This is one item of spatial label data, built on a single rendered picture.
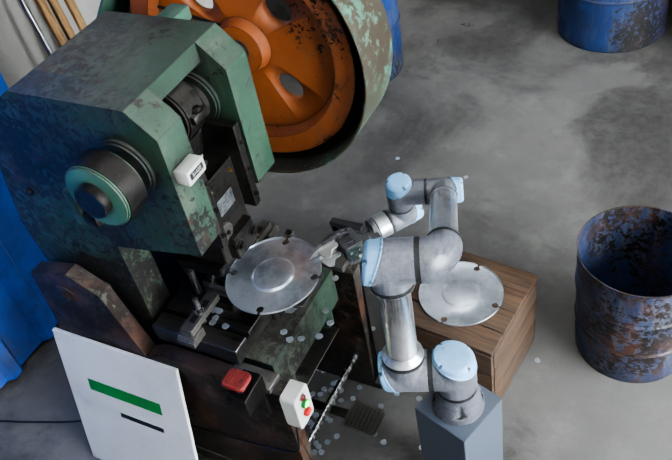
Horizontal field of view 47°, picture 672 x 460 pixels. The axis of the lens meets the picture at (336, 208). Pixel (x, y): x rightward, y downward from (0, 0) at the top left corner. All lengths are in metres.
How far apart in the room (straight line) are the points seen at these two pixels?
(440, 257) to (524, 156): 2.01
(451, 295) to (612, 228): 0.63
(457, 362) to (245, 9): 1.11
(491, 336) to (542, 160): 1.38
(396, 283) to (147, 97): 0.72
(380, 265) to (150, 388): 1.00
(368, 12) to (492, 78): 2.38
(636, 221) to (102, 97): 1.87
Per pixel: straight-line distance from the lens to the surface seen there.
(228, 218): 2.15
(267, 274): 2.27
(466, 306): 2.68
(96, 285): 2.37
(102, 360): 2.62
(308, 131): 2.28
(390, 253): 1.84
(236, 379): 2.11
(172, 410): 2.56
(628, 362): 2.86
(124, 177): 1.79
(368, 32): 2.02
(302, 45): 2.15
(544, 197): 3.59
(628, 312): 2.65
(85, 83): 1.94
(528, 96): 4.20
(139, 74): 1.90
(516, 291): 2.73
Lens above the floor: 2.40
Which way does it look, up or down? 41 degrees down
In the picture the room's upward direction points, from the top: 12 degrees counter-clockwise
